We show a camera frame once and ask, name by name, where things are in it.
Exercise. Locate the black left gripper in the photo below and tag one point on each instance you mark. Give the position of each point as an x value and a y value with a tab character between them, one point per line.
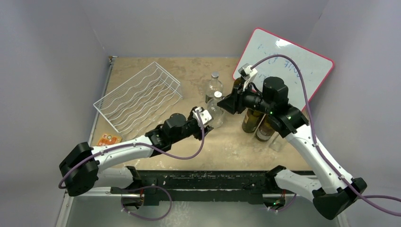
198	135

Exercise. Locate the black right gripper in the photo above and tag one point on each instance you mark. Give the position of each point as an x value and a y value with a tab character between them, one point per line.
236	100

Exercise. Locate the olive wine bottle beige label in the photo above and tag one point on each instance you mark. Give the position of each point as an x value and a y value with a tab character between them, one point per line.
251	121

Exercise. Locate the dark green wine bottle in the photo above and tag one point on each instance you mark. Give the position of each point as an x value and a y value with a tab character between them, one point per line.
238	86

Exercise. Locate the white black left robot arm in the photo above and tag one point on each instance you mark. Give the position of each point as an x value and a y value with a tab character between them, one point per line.
87	167

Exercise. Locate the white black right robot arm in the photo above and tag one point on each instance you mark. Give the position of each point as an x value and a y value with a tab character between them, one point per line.
332	192

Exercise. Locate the round clear bottle silver cap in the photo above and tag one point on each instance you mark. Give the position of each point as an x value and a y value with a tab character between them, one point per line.
215	111

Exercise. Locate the tall clear bottle silver cap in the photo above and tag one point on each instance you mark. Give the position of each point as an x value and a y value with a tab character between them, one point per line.
213	85

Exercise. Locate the dark wine bottle foil neck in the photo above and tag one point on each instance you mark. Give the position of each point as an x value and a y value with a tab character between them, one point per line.
264	132

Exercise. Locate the pink framed whiteboard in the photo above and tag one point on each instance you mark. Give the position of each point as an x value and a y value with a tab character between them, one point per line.
302	67

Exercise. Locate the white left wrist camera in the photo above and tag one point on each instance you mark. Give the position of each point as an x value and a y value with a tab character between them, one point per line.
202	116

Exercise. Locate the white wire wine rack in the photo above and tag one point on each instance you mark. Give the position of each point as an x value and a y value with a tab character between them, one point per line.
137	104

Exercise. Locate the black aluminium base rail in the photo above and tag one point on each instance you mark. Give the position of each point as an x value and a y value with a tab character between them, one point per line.
253	187

